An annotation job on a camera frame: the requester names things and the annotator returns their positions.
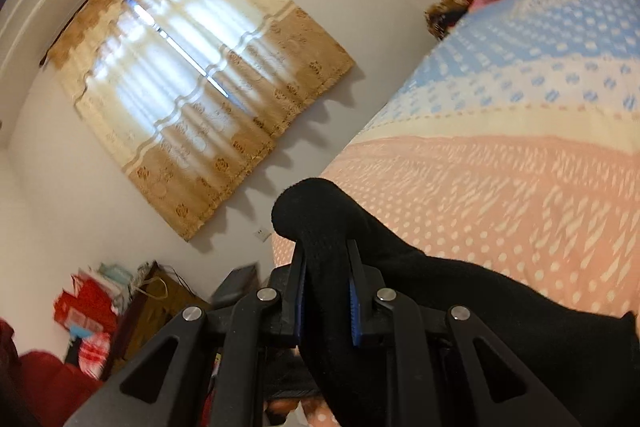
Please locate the dark grey box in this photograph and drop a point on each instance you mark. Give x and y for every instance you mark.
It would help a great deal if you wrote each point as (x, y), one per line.
(235, 284)

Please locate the beige patterned window curtain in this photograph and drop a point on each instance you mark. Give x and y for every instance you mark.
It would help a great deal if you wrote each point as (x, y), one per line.
(200, 82)

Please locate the brown fuzzy plush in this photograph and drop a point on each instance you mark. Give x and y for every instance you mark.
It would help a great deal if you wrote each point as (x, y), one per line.
(445, 14)

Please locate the white wall socket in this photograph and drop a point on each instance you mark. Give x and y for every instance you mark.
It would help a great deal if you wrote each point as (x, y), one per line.
(262, 233)

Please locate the dark wooden cabinet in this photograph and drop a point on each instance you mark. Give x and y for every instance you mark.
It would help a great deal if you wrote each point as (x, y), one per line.
(150, 307)

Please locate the red bag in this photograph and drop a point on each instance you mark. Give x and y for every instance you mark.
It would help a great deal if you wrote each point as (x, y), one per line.
(85, 307)

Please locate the red checkered cloth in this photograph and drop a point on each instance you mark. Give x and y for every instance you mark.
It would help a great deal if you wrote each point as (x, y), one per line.
(95, 354)

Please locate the pastel dotted bed blanket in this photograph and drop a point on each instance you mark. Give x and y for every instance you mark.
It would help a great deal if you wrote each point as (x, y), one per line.
(500, 157)

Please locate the black pants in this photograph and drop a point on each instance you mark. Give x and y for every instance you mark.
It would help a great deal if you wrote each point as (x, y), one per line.
(320, 217)

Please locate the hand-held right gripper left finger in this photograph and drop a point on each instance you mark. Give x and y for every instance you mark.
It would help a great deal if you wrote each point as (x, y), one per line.
(300, 307)

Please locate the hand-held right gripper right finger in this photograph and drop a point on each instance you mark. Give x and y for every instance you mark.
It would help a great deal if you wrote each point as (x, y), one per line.
(354, 317)

